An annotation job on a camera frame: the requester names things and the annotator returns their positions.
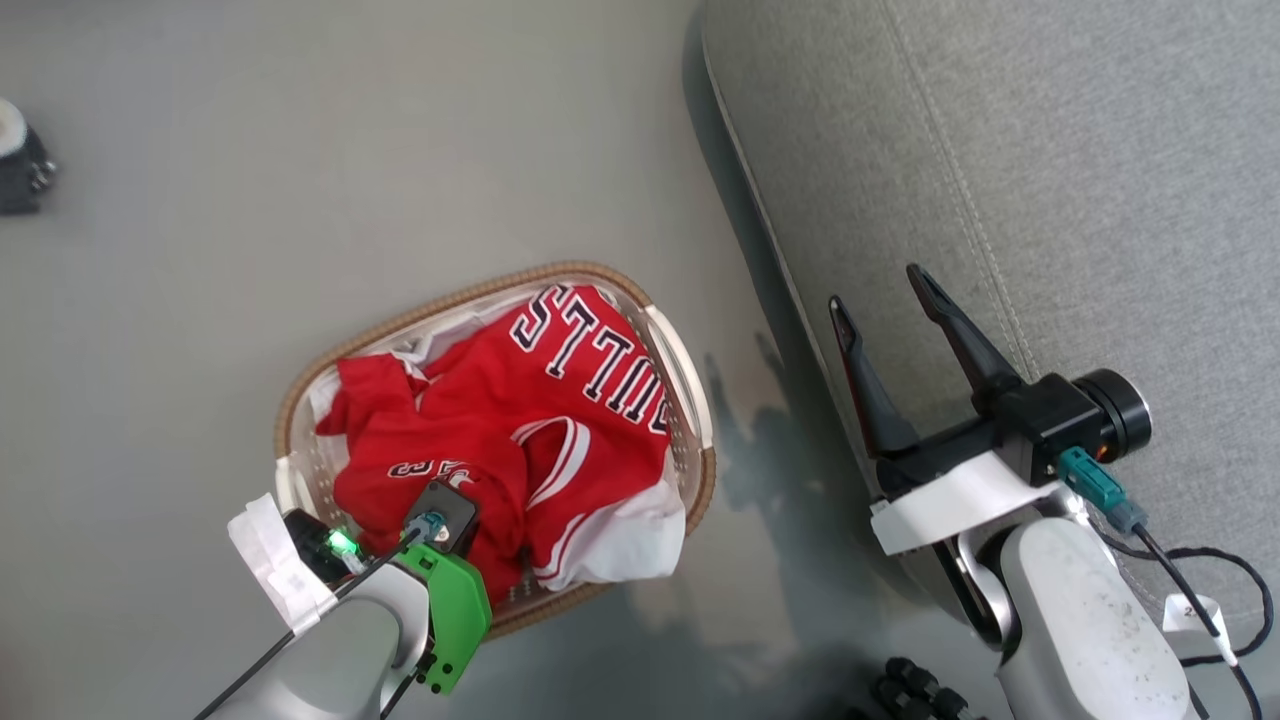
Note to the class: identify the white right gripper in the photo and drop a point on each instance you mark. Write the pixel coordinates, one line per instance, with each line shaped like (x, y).
(950, 500)

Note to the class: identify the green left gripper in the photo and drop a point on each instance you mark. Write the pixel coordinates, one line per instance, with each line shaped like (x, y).
(458, 610)

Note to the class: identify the red Bulls basketball jersey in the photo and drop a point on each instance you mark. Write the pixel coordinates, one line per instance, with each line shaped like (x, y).
(500, 420)

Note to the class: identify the white paper tag left arm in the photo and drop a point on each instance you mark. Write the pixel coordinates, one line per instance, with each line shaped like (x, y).
(272, 560)

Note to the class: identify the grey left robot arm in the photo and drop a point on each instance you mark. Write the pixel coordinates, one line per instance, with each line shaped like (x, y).
(330, 650)

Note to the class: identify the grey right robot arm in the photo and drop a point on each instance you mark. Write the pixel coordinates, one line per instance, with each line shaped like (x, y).
(1080, 630)

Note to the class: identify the white laundry basket brown rim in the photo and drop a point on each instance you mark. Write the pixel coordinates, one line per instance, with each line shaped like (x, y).
(668, 335)

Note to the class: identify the black left wrist motor cylinder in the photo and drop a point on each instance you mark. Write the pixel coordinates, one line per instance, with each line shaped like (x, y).
(315, 545)

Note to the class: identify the grey fabric sofa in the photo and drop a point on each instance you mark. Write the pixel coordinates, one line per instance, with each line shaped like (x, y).
(1050, 200)

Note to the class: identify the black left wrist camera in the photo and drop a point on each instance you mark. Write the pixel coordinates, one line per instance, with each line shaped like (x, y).
(448, 512)

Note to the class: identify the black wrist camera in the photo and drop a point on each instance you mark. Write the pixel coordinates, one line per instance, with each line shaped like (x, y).
(448, 512)
(1045, 420)

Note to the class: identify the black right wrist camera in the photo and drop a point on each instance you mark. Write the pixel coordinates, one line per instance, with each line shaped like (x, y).
(1045, 420)

